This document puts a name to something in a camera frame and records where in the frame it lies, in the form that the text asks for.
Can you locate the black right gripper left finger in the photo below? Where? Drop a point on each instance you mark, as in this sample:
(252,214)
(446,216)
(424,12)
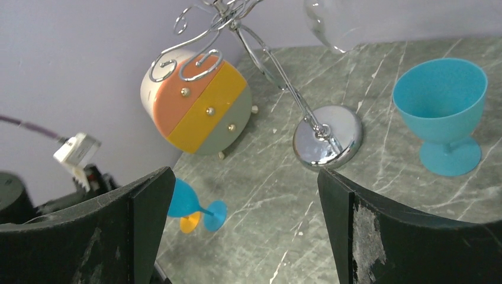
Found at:
(111,238)

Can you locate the round cream drawer box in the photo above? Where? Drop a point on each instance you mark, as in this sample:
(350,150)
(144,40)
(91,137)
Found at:
(203,117)

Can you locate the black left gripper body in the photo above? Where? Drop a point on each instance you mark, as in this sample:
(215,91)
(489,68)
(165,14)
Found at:
(91,183)

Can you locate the orange plastic wine glass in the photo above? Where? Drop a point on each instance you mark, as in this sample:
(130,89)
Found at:
(189,223)

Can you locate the light blue plastic goblet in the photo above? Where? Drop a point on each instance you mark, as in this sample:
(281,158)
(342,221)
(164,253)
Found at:
(442,101)

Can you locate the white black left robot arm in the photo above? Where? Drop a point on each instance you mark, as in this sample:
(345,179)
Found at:
(17,207)

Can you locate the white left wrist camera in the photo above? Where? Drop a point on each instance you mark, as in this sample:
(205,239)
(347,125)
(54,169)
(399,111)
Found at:
(75,154)

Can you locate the blue plastic wine glass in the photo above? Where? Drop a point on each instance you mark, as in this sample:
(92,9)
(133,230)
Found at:
(185,202)

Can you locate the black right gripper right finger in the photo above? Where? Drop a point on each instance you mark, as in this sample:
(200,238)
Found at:
(375,239)

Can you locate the chrome wire wine glass rack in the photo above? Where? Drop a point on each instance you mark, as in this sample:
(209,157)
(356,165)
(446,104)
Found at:
(328,136)

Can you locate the clear wine glass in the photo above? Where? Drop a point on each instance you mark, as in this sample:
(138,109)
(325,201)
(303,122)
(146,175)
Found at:
(339,25)

